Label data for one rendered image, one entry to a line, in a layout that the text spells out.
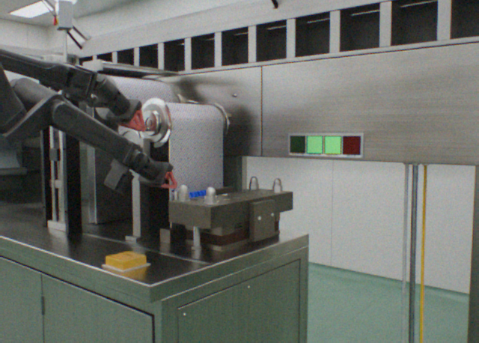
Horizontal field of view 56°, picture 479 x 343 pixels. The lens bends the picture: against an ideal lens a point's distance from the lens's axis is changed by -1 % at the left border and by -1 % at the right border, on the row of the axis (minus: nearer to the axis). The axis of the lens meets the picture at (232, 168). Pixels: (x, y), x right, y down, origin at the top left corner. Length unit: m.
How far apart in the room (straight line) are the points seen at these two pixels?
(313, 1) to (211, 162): 0.59
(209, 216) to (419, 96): 0.63
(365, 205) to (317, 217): 0.47
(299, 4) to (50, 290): 1.13
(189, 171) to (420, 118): 0.67
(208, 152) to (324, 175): 2.67
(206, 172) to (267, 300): 0.44
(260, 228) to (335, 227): 2.75
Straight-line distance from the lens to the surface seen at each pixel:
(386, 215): 3.87
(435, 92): 1.29
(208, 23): 1.73
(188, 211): 1.25
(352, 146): 1.35
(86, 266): 1.19
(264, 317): 1.37
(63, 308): 1.39
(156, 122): 1.35
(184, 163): 1.39
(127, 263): 1.12
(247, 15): 1.62
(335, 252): 4.12
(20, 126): 0.81
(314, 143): 1.41
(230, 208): 1.25
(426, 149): 1.29
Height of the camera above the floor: 1.22
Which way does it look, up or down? 5 degrees down
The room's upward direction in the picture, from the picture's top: straight up
